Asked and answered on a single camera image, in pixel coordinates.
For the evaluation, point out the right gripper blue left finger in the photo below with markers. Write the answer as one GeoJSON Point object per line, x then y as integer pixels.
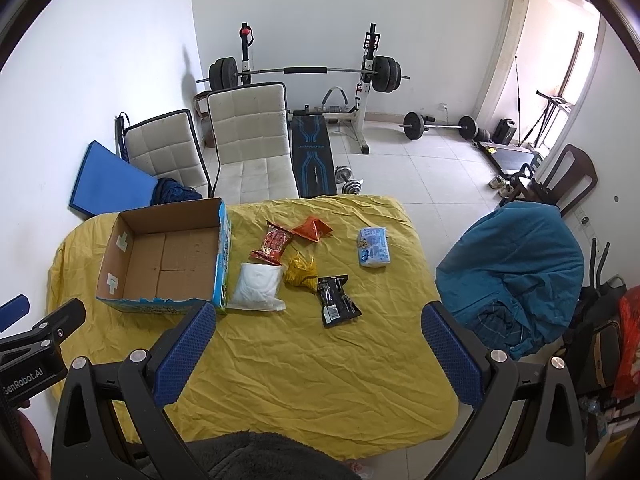
{"type": "Point", "coordinates": [88, 440]}

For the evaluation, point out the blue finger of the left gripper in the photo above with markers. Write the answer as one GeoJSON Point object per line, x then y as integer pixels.
{"type": "Point", "coordinates": [12, 311]}

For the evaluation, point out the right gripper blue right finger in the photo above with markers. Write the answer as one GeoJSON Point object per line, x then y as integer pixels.
{"type": "Point", "coordinates": [547, 441]}

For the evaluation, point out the white soft pouch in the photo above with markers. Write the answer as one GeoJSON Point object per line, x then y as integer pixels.
{"type": "Point", "coordinates": [257, 288]}

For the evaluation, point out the black snack packet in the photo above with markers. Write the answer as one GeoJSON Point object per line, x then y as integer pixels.
{"type": "Point", "coordinates": [336, 306]}

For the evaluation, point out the light blue tissue pack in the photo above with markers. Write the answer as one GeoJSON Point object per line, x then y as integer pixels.
{"type": "Point", "coordinates": [372, 246]}

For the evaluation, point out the yellow snack packet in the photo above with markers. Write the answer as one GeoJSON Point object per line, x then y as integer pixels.
{"type": "Point", "coordinates": [302, 271]}

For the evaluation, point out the red snack packet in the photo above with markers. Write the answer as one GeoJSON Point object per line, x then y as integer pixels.
{"type": "Point", "coordinates": [273, 245]}

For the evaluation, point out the orange snack packet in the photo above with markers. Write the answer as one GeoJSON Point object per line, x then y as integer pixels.
{"type": "Point", "coordinates": [312, 229]}

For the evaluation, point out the black backpack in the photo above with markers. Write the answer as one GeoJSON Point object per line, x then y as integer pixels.
{"type": "Point", "coordinates": [593, 342]}

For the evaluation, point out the red orange bag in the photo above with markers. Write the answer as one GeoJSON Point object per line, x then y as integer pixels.
{"type": "Point", "coordinates": [628, 376]}

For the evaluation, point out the teal cloth covered chair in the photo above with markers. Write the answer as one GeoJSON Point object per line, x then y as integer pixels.
{"type": "Point", "coordinates": [514, 278]}

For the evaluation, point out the blue foam mat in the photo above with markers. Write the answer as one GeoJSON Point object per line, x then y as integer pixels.
{"type": "Point", "coordinates": [105, 183]}

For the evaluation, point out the open cardboard box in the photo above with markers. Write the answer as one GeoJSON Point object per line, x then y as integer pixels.
{"type": "Point", "coordinates": [166, 258]}

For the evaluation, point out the dark blue knitted cloth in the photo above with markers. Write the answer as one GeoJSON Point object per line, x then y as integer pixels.
{"type": "Point", "coordinates": [169, 190]}

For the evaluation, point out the yellow tablecloth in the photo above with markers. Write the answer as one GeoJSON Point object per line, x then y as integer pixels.
{"type": "Point", "coordinates": [356, 390]}

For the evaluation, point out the white padded chair left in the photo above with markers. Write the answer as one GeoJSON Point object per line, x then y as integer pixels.
{"type": "Point", "coordinates": [167, 146]}

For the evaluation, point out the white padded chair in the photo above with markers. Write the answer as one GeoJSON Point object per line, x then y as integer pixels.
{"type": "Point", "coordinates": [167, 146]}
{"type": "Point", "coordinates": [253, 147]}

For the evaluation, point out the dark wooden chair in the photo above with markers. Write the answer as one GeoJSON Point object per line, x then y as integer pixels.
{"type": "Point", "coordinates": [570, 180]}

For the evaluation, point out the black treadmill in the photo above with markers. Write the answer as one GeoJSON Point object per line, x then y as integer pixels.
{"type": "Point", "coordinates": [506, 159]}

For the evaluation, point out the white padded chair near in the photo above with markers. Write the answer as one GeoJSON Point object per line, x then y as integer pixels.
{"type": "Point", "coordinates": [253, 147]}

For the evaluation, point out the black tripod stand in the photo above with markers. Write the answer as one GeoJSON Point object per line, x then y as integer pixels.
{"type": "Point", "coordinates": [536, 135]}

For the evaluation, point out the chrome dumbbell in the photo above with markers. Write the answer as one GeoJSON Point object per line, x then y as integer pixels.
{"type": "Point", "coordinates": [346, 182]}

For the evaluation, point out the barbell on floor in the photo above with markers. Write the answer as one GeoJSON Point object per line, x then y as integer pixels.
{"type": "Point", "coordinates": [415, 125]}

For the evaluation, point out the barbell on rack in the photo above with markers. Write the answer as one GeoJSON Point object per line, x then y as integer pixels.
{"type": "Point", "coordinates": [385, 75]}

